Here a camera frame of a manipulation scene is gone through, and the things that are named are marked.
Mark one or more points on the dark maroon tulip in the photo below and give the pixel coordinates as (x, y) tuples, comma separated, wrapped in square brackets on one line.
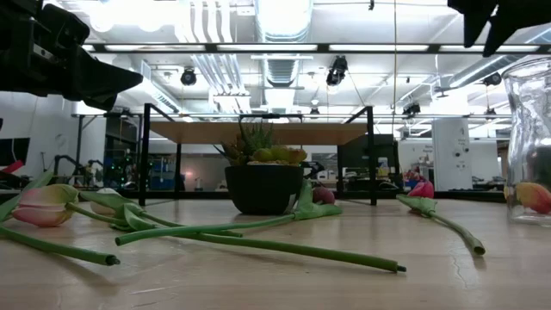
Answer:
[(314, 212)]

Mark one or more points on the blue storage bins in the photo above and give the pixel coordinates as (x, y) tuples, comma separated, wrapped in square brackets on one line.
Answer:
[(163, 181)]

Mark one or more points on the black metal table frame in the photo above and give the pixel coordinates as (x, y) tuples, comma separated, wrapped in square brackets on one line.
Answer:
[(473, 196)]

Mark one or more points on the silver ceiling duct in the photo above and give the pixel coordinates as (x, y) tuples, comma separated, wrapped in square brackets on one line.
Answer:
[(282, 17)]

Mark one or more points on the red tulip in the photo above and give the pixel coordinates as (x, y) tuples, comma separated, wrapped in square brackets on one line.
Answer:
[(422, 189)]

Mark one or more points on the black tulip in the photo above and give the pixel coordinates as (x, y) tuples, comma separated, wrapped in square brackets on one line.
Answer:
[(103, 257)]

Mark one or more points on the clear glass vase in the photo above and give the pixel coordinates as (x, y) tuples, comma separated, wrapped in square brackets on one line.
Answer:
[(523, 129)]

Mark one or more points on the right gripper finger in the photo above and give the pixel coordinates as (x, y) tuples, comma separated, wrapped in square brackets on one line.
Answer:
[(473, 13), (516, 17)]

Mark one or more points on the black monitor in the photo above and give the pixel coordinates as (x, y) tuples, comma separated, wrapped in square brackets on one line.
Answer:
[(13, 150)]

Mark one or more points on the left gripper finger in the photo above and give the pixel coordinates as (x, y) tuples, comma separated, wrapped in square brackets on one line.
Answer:
[(99, 94), (99, 71)]

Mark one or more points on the black ceiling spotlight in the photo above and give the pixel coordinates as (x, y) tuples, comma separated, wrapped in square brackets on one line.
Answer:
[(492, 79), (188, 77), (411, 109), (336, 71)]

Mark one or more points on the wooden shelf with black legs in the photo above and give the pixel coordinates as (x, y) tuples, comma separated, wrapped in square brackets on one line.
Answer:
[(215, 132)]

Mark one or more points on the white column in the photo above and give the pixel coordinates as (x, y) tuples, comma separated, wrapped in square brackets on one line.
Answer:
[(447, 172)]

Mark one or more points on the white tulip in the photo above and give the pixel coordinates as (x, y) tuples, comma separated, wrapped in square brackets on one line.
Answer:
[(112, 200)]

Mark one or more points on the succulent plant in black pot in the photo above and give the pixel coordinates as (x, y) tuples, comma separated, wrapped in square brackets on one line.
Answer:
[(262, 189)]

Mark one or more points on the pink tulip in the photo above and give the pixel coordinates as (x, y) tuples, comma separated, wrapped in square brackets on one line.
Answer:
[(43, 206)]

